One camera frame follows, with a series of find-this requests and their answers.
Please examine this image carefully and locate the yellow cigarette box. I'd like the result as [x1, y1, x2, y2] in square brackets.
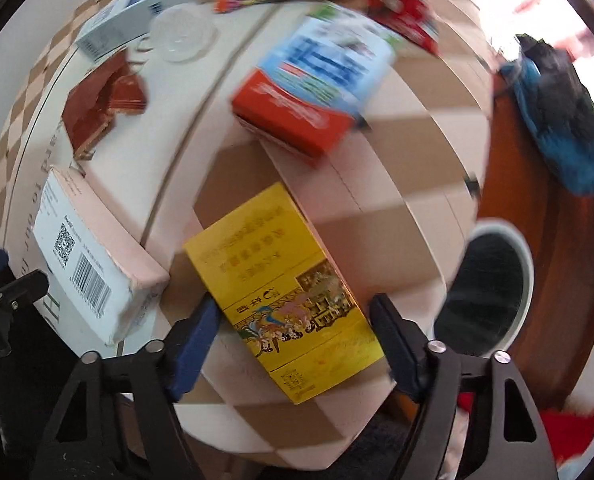
[185, 183, 384, 404]

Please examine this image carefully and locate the small red wrapper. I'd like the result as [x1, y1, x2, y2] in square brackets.
[367, 0, 439, 55]

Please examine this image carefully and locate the white round trash bin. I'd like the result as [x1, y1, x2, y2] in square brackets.
[431, 218, 536, 358]

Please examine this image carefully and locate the white barcode box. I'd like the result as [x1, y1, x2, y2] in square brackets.
[33, 166, 170, 346]

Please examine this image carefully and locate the red blanket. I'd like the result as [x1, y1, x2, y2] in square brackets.
[449, 380, 594, 479]

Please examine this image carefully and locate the checkered brown white tablecloth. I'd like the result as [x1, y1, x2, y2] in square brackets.
[0, 0, 496, 472]

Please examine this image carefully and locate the dark red snack wrapper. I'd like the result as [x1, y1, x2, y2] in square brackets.
[62, 49, 148, 160]

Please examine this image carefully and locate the blue dark clothes pile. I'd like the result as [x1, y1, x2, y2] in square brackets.
[501, 34, 594, 196]

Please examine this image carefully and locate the blue red milk carton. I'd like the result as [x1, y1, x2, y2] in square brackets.
[231, 2, 403, 160]

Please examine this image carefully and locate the white blue carton box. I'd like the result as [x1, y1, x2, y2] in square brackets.
[74, 0, 195, 61]

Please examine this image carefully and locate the clear plastic lid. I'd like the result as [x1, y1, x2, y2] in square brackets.
[149, 3, 218, 63]

